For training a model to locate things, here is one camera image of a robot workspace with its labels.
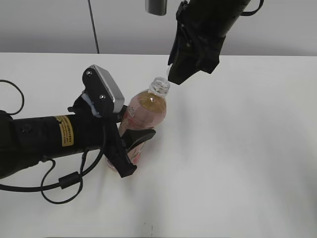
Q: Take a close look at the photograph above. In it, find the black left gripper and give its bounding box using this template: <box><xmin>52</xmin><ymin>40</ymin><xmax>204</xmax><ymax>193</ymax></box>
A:
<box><xmin>68</xmin><ymin>96</ymin><xmax>156</xmax><ymax>178</ymax></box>

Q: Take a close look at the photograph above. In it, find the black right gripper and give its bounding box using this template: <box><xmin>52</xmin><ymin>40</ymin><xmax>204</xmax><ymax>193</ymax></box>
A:
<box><xmin>167</xmin><ymin>1</ymin><xmax>225</xmax><ymax>85</ymax></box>

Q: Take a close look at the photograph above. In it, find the pink label tea bottle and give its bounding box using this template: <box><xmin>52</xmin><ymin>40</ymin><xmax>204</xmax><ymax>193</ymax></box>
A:
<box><xmin>106</xmin><ymin>76</ymin><xmax>171</xmax><ymax>173</ymax></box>

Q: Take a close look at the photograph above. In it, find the white bottle cap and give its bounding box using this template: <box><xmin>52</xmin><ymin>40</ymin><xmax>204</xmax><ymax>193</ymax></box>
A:
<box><xmin>166</xmin><ymin>64</ymin><xmax>172</xmax><ymax>77</ymax></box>

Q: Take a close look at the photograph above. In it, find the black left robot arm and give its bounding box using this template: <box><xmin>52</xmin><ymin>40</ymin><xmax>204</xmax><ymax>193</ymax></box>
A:
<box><xmin>0</xmin><ymin>99</ymin><xmax>156</xmax><ymax>179</ymax></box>

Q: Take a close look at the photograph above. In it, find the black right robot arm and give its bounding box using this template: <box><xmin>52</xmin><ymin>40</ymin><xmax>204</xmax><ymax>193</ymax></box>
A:
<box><xmin>168</xmin><ymin>0</ymin><xmax>249</xmax><ymax>85</ymax></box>

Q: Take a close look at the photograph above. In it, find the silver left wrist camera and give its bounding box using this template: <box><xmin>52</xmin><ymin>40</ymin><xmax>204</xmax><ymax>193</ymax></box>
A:
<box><xmin>81</xmin><ymin>64</ymin><xmax>125</xmax><ymax>119</ymax></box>

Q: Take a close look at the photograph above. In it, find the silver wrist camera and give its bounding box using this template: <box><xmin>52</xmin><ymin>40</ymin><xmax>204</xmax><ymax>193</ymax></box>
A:
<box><xmin>81</xmin><ymin>64</ymin><xmax>125</xmax><ymax>119</ymax></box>
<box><xmin>145</xmin><ymin>0</ymin><xmax>167</xmax><ymax>16</ymax></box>

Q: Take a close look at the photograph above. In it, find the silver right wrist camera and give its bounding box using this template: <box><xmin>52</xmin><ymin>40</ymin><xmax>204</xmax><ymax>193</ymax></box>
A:
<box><xmin>145</xmin><ymin>0</ymin><xmax>167</xmax><ymax>16</ymax></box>

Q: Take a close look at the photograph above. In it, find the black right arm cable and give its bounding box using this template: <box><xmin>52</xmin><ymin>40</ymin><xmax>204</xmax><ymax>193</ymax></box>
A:
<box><xmin>239</xmin><ymin>0</ymin><xmax>264</xmax><ymax>17</ymax></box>

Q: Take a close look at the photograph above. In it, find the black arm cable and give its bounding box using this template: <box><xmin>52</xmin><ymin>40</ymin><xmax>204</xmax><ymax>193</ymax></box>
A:
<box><xmin>0</xmin><ymin>79</ymin><xmax>107</xmax><ymax>204</ymax></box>
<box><xmin>239</xmin><ymin>0</ymin><xmax>264</xmax><ymax>17</ymax></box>

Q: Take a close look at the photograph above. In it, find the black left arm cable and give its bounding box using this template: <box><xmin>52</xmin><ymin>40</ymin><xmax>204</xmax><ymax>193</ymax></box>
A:
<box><xmin>0</xmin><ymin>79</ymin><xmax>107</xmax><ymax>204</ymax></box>

